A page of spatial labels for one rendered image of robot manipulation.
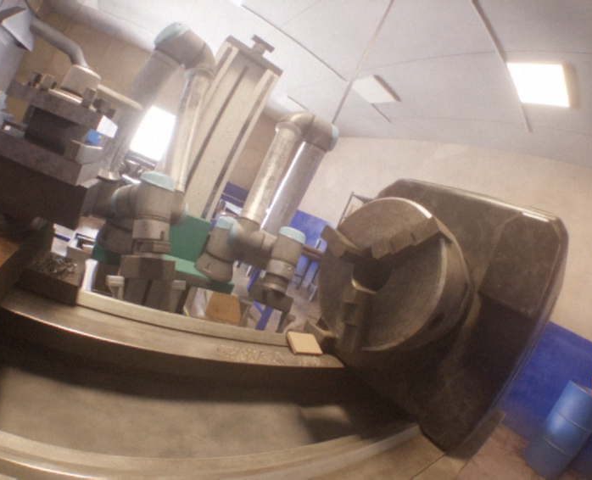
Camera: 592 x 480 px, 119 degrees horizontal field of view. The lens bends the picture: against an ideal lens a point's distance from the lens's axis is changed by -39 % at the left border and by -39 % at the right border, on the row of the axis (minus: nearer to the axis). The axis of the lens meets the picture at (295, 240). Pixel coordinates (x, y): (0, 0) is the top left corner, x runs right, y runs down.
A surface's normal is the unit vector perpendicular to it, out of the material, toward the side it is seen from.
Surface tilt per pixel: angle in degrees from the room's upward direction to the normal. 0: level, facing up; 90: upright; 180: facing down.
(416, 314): 90
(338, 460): 49
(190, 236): 90
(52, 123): 90
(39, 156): 90
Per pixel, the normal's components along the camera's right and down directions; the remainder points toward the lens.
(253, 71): 0.55, 0.31
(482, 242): -0.76, -0.31
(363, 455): 0.65, -0.38
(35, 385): 0.32, -0.89
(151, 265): 0.74, -0.05
